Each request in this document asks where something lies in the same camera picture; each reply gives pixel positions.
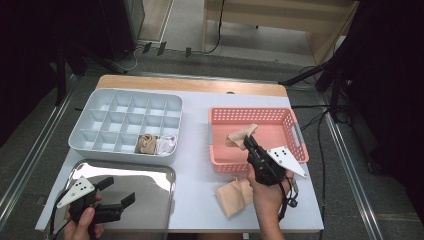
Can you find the shiny metal tray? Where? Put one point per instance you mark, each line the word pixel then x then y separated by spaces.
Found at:
pixel 150 213

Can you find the tan sock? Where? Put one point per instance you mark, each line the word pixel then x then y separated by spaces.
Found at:
pixel 144 141
pixel 152 146

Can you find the white sock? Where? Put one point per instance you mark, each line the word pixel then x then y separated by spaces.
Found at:
pixel 170 138
pixel 163 148

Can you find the light wooden cabinet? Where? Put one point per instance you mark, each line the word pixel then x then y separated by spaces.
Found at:
pixel 266 16

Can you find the dark curtain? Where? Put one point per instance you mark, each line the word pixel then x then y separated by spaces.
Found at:
pixel 26 66
pixel 393 100

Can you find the dark cabinet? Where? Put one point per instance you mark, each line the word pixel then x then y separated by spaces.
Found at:
pixel 116 26

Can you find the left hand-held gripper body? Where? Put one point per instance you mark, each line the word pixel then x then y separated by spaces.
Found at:
pixel 76 191

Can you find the person's left hand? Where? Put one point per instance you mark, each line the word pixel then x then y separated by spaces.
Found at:
pixel 80 231

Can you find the pink perforated plastic basket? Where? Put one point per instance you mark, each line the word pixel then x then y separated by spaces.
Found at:
pixel 280 130

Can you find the black metal stand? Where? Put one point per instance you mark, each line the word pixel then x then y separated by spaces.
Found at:
pixel 306 74
pixel 60 73

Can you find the person's right hand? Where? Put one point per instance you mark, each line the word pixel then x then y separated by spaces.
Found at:
pixel 270 196

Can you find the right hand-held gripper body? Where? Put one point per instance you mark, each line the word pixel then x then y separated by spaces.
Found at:
pixel 268 170

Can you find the grey divided organizer box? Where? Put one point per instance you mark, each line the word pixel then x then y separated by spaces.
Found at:
pixel 126 113

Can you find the metal floor rail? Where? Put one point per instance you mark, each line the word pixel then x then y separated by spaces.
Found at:
pixel 349 166
pixel 30 160

